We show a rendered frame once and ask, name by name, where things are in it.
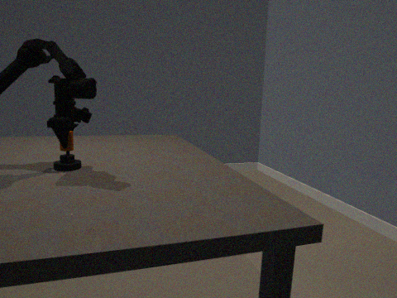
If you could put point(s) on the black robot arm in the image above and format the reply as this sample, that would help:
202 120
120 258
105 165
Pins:
30 54

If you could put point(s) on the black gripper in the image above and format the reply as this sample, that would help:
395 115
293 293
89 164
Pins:
61 123

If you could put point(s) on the orange cylinder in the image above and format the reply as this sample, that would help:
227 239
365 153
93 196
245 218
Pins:
70 145

